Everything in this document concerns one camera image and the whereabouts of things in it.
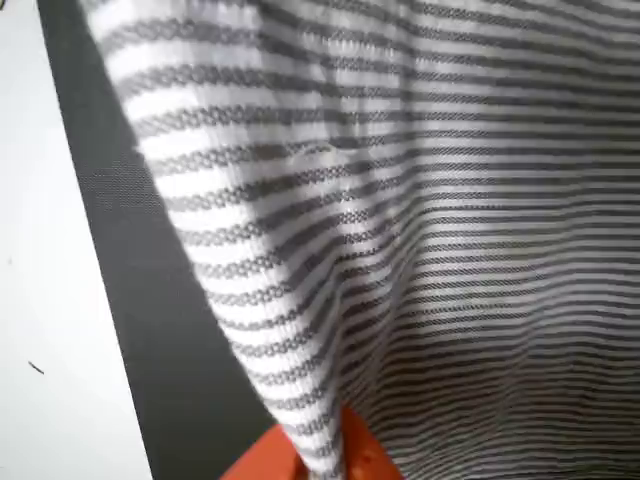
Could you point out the grey white striped cloth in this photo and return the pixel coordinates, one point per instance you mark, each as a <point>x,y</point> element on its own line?
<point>400,225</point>

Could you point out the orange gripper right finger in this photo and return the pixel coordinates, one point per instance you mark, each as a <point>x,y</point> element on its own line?
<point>367,457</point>

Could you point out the black desk mat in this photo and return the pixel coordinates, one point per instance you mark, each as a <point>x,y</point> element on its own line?
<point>130,210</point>

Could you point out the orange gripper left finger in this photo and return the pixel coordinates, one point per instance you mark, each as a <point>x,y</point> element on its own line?
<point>267,457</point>

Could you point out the small dark thread scrap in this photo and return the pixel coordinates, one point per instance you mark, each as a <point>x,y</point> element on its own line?
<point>36,368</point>

